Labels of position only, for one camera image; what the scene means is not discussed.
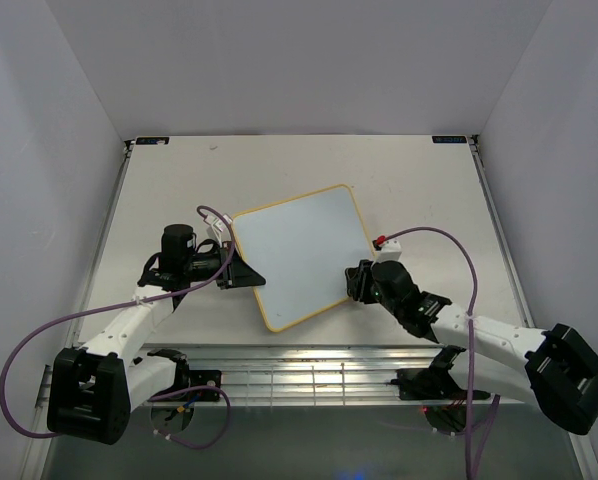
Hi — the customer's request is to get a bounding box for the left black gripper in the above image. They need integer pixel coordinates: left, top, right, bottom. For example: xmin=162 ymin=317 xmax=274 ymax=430
xmin=185 ymin=241 xmax=267 ymax=290

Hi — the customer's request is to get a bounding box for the yellow framed whiteboard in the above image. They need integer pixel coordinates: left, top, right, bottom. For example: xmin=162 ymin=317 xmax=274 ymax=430
xmin=232 ymin=184 xmax=375 ymax=333

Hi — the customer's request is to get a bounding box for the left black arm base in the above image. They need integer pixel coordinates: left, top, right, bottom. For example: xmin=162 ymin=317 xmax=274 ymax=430
xmin=178 ymin=368 xmax=223 ymax=404

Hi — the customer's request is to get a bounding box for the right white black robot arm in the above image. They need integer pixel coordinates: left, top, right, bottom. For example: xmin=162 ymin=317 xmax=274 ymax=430
xmin=344 ymin=260 xmax=598 ymax=435

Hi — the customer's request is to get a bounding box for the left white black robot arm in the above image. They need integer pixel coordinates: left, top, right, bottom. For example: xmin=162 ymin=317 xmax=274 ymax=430
xmin=47 ymin=224 xmax=266 ymax=445

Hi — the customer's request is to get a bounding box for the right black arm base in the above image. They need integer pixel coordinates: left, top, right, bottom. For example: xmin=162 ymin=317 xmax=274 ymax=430
xmin=389 ymin=368 xmax=468 ymax=401

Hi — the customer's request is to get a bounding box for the right blue corner label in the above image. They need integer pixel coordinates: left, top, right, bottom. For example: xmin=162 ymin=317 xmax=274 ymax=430
xmin=431 ymin=135 xmax=468 ymax=144

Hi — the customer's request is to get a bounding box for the blue corner label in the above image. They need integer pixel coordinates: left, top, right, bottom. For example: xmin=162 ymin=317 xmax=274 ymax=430
xmin=135 ymin=136 xmax=170 ymax=146
xmin=431 ymin=135 xmax=468 ymax=144

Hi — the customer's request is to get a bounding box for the left blue corner label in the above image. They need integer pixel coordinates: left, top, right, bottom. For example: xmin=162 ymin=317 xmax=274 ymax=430
xmin=135 ymin=136 xmax=170 ymax=146

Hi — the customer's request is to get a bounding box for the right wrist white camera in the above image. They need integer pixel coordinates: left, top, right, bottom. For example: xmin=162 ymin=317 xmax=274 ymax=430
xmin=373 ymin=236 xmax=402 ymax=263

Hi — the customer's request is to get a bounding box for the wrist white camera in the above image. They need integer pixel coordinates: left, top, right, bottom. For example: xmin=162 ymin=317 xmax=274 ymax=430
xmin=204 ymin=213 xmax=232 ymax=244
xmin=373 ymin=236 xmax=402 ymax=263

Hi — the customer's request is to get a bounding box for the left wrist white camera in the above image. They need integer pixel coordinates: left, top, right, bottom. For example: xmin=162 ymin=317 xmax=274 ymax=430
xmin=204 ymin=213 xmax=232 ymax=244

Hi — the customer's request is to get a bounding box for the aluminium rail frame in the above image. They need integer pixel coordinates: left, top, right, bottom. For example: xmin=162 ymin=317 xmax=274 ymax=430
xmin=36 ymin=344 xmax=580 ymax=409

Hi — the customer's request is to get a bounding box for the purple cable under table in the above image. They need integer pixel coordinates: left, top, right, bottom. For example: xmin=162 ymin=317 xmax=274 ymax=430
xmin=148 ymin=383 xmax=235 ymax=449

